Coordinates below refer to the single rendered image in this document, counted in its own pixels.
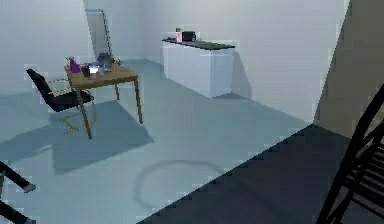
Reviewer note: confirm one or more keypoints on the white cabinet with black top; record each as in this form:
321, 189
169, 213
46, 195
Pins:
200, 68

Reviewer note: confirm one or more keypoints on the black box appliance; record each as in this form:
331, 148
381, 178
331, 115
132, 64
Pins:
188, 36

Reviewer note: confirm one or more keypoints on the pink carton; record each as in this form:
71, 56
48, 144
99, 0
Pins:
179, 35

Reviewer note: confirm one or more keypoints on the small green plant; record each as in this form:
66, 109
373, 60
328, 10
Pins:
118, 62

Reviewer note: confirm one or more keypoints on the wooden table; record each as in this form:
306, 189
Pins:
100, 79

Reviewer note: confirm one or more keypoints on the black mug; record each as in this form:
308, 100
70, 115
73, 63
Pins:
86, 70

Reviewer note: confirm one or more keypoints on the purple bottle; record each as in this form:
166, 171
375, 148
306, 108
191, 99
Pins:
74, 66

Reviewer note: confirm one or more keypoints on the black slatted rack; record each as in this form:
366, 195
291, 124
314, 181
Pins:
358, 166

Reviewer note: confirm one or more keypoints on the black furniture leg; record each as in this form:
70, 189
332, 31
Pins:
13, 196

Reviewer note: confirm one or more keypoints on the black chair with brass frame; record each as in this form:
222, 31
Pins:
60, 99

